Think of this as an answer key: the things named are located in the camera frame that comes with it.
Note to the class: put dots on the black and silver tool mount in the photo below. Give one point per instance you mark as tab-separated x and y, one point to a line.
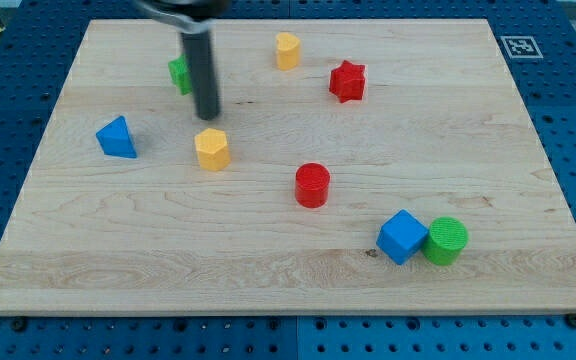
187	16

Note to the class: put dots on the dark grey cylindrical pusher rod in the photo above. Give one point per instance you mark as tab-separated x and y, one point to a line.
199	58

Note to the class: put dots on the blue triangle block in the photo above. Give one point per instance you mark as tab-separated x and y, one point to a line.
115	139

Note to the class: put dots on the wooden board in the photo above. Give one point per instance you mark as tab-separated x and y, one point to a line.
441	131

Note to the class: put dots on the yellow heart block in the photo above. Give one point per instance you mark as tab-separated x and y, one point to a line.
288	51

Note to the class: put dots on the yellow hexagon block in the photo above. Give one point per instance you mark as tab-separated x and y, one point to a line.
212	149

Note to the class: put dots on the red star block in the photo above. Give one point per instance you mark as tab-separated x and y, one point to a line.
347	81

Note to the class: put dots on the red cylinder block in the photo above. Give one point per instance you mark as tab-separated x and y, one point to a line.
312	185

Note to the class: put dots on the blue cube block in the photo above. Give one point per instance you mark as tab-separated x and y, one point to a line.
401	236

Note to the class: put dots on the green cylinder block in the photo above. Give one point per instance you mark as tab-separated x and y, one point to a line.
447	237

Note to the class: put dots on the white fiducial marker tag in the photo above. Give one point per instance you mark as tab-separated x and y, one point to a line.
521	47

